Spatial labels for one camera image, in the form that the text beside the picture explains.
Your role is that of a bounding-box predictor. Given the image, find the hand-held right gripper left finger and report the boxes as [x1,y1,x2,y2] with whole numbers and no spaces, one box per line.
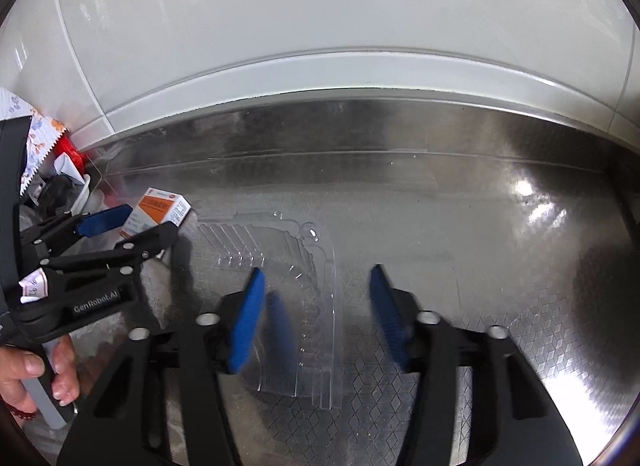
[59,267,268,466]

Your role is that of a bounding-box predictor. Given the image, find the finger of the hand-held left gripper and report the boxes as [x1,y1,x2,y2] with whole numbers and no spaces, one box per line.
[22,204,134,247]
[42,223,182,277]

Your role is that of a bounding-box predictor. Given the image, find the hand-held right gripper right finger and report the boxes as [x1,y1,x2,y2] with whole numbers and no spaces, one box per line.
[368,264,584,466]

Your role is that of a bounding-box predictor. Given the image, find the small white orange box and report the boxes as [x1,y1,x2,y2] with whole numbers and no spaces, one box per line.
[119,187,194,243]

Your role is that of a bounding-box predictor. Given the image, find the clear plastic blister tray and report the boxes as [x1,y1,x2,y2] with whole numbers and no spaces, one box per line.
[191,212,347,411]

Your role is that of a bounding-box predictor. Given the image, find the person's left hand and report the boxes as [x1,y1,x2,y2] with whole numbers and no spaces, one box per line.
[0,335,82,421]

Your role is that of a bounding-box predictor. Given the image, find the red plastic object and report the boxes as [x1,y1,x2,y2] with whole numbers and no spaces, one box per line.
[54,137,90,175]

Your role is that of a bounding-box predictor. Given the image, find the floral patterned cloth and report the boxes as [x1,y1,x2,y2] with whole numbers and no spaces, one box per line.
[0,87,69,197]

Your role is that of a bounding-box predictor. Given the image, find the red bead bracelet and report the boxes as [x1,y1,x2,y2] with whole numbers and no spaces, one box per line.
[7,403,40,422]

